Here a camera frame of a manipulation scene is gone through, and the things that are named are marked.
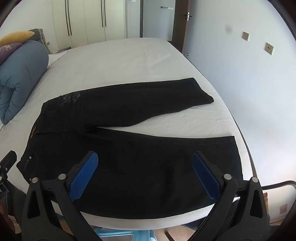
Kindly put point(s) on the metal tube frame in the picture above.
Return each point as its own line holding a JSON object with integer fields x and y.
{"x": 279, "y": 184}

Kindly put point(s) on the rolled blue duvet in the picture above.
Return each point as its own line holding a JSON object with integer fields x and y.
{"x": 20, "y": 76}

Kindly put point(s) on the low wall socket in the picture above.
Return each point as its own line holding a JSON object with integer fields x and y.
{"x": 283, "y": 209}

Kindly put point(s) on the yellow pillow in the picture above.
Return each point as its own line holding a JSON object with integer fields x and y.
{"x": 16, "y": 37}

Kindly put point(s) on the purple pillow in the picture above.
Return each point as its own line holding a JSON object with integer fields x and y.
{"x": 7, "y": 51}

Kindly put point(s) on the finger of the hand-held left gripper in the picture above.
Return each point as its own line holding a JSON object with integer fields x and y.
{"x": 10, "y": 160}

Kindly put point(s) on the white wardrobe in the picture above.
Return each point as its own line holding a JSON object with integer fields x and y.
{"x": 92, "y": 23}

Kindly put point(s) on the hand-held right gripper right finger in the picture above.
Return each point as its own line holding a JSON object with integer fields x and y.
{"x": 206, "y": 179}

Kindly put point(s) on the black pants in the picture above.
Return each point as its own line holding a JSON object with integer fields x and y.
{"x": 138, "y": 166}

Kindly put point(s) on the square wall socket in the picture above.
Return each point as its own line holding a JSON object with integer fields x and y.
{"x": 245, "y": 36}
{"x": 269, "y": 48}

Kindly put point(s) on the white sheet covered table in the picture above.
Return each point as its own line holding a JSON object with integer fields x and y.
{"x": 115, "y": 62}

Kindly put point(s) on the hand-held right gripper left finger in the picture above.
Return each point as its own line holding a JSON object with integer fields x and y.
{"x": 85, "y": 177}

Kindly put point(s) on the light blue plastic stool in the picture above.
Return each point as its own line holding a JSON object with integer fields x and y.
{"x": 129, "y": 235}

